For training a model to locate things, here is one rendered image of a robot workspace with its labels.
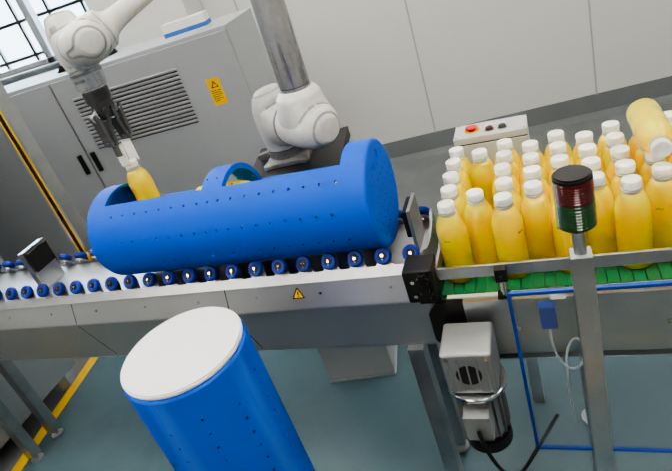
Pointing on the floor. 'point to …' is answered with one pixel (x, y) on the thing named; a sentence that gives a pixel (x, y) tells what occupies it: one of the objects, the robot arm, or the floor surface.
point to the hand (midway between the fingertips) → (126, 153)
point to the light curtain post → (42, 173)
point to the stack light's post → (592, 356)
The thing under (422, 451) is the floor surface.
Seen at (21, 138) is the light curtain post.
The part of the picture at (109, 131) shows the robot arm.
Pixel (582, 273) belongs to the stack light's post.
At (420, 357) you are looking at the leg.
